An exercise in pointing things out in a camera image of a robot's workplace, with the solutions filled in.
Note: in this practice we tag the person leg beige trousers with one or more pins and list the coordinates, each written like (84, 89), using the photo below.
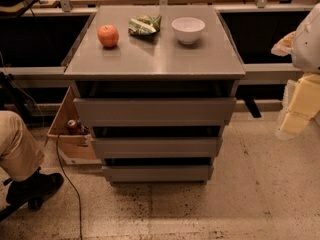
(20, 155)

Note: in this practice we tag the green chip bag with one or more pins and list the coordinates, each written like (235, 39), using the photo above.
(144, 25)

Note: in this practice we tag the red soda can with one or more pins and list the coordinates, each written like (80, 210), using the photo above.
(73, 127)

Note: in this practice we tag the grey top drawer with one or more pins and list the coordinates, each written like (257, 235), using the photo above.
(155, 112)

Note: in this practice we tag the black shoe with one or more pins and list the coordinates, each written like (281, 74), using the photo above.
(37, 185)

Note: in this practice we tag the grey bottom drawer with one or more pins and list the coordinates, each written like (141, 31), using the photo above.
(187, 173)

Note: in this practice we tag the grey drawer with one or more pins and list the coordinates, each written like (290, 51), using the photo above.
(187, 173)
(156, 147)
(155, 112)

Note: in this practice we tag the wooden box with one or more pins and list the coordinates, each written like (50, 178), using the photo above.
(74, 149)

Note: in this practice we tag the white bowl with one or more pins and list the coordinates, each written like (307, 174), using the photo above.
(187, 30)

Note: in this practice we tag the black chair base wheel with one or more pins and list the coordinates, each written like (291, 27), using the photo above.
(20, 205)

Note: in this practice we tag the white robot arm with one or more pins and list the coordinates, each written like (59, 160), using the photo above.
(306, 43)

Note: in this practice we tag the grey drawer cabinet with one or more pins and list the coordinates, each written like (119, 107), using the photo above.
(157, 66)

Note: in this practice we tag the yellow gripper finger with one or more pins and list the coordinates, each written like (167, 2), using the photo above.
(284, 46)
(301, 103)

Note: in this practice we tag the red apple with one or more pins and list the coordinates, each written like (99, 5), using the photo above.
(108, 36)

